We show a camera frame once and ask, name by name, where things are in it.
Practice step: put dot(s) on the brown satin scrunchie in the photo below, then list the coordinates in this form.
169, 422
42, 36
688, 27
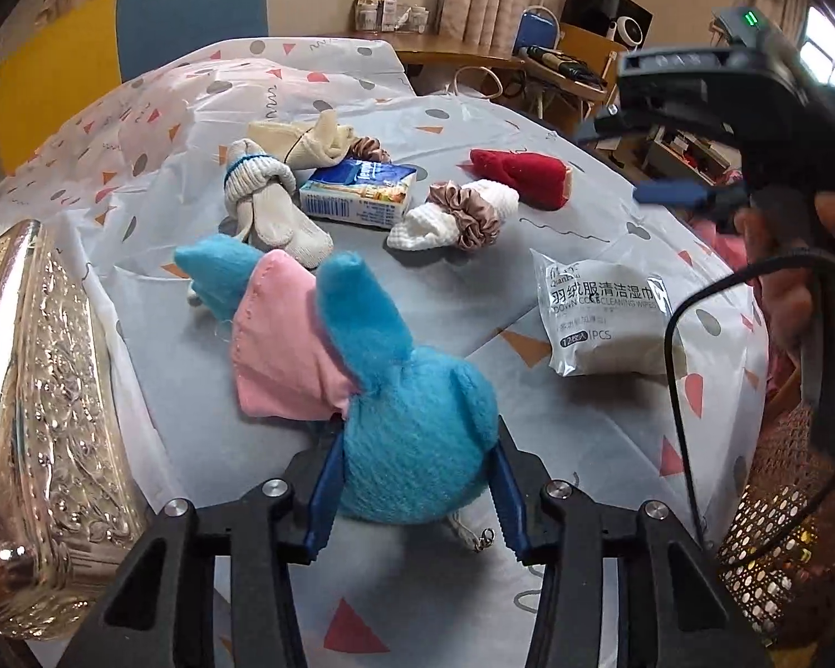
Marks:
470, 212

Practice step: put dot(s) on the cluttered low shelf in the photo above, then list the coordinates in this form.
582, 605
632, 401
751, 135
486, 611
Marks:
689, 153

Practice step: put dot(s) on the grey socks with blue band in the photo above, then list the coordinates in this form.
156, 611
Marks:
278, 219

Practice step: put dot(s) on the dusty pink scrunchie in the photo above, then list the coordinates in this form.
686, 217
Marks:
370, 147

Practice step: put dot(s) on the grey yellow blue chair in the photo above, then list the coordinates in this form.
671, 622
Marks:
188, 14

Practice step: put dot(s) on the white wet wipes packet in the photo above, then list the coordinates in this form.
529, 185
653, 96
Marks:
598, 320

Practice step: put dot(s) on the cluster of small cartons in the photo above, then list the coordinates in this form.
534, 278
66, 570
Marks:
390, 14

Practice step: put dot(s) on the gold embossed tin tray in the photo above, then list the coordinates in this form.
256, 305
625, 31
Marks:
42, 396

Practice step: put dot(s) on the black bag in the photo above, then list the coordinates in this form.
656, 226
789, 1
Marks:
598, 0

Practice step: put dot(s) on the wooden desk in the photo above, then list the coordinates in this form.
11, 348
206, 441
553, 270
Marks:
445, 49

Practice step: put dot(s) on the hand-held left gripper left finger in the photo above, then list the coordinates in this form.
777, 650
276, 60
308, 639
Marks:
323, 494

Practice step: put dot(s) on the red socks pair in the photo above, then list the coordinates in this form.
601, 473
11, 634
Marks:
529, 174

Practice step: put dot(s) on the cream socks pair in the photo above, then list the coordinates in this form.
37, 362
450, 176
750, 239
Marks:
320, 143

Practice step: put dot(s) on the blue plush toy pink ears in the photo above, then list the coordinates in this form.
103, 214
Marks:
417, 431

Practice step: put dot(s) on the rattan chair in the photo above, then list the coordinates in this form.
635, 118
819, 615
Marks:
786, 570

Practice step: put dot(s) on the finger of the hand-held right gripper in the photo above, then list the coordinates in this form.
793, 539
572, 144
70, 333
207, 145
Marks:
668, 192
619, 126

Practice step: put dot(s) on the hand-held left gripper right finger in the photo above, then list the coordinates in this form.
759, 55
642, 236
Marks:
508, 501

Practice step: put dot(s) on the blue tissue packet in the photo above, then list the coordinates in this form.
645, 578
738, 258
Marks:
355, 198

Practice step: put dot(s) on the person's right hand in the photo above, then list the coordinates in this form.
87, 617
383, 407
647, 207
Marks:
772, 236

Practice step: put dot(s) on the white socks pair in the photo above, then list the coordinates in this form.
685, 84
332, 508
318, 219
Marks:
417, 231

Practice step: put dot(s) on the white round fan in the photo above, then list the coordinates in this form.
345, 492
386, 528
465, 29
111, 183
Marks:
627, 31

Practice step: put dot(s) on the blue folding chair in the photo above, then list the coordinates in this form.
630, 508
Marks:
534, 31

